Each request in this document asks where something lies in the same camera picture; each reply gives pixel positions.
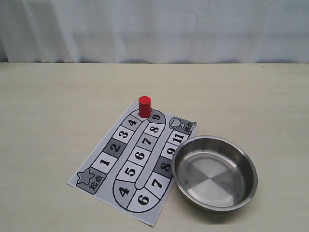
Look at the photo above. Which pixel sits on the red cylinder game piece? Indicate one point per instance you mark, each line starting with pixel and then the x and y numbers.
pixel 144 106

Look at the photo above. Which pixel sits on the paper number game board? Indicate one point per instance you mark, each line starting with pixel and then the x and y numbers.
pixel 130 168

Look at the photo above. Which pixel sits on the stainless steel bowl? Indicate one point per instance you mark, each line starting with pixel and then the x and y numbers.
pixel 214 174

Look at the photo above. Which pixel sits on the white curtain backdrop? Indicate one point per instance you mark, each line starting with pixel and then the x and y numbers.
pixel 155 31

